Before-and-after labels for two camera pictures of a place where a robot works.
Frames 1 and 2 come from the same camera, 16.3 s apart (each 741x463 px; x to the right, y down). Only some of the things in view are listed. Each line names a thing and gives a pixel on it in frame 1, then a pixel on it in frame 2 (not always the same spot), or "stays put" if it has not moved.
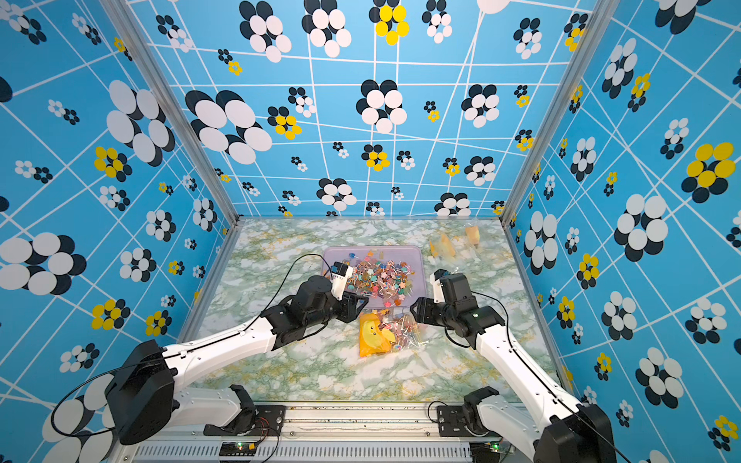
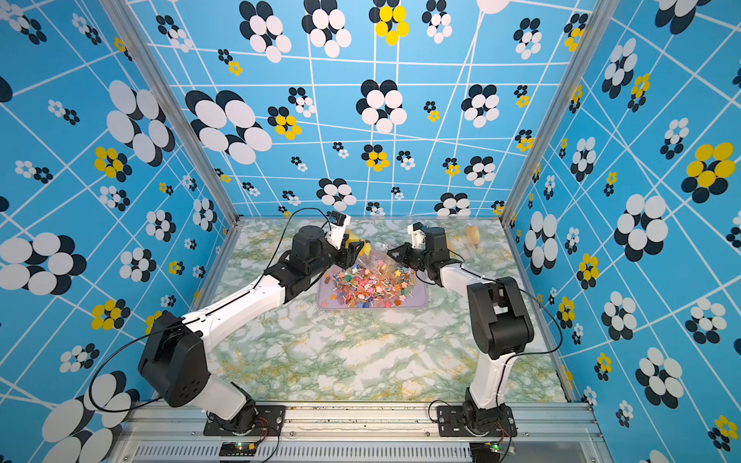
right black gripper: (424, 313) → (405, 250)
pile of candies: (373, 276) stays put
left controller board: (237, 449) stays put
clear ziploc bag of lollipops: (472, 232) stays put
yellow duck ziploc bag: (382, 332) → (371, 262)
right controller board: (485, 451) stays put
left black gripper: (351, 306) → (349, 255)
